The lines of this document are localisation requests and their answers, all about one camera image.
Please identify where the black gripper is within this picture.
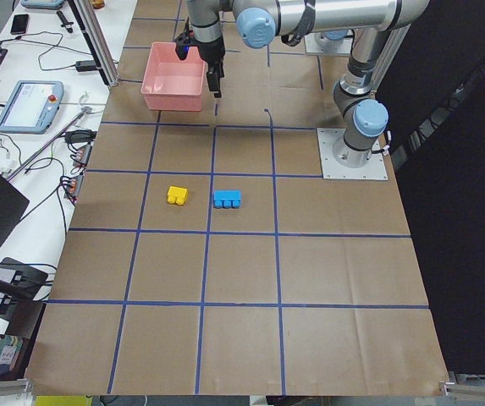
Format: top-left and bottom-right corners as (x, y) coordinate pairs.
(192, 25), (225, 98)

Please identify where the blue toy block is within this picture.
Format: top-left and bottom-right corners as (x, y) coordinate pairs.
(212, 189), (242, 209)

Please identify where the yellow toy block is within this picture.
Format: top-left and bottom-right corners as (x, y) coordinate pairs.
(167, 185), (189, 206)

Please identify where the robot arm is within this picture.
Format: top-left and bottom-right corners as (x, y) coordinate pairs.
(175, 1), (404, 168)

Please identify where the pink plastic box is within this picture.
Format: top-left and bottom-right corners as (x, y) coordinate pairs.
(141, 42), (206, 112)

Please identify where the black power adapter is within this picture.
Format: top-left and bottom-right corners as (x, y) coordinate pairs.
(74, 60), (96, 72)

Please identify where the metal rod tool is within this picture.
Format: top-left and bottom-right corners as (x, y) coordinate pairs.
(7, 106), (92, 182)

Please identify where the blue teach pendant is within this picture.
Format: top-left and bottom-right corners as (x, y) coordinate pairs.
(0, 80), (64, 134)

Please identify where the black smartphone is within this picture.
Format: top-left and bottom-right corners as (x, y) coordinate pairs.
(10, 14), (30, 36)

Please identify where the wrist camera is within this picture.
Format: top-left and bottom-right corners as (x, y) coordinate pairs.
(174, 30), (193, 61)

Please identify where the aluminium frame post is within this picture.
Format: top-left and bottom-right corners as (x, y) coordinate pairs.
(68, 0), (119, 88)

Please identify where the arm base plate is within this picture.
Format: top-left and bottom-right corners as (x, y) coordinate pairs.
(317, 128), (389, 182)

